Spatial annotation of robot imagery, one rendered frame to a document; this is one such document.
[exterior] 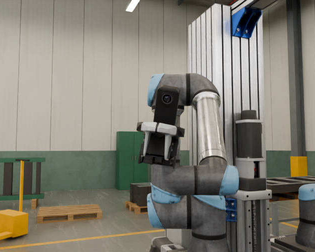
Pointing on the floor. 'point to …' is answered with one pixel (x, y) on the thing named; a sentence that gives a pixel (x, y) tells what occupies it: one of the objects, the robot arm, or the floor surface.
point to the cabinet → (129, 160)
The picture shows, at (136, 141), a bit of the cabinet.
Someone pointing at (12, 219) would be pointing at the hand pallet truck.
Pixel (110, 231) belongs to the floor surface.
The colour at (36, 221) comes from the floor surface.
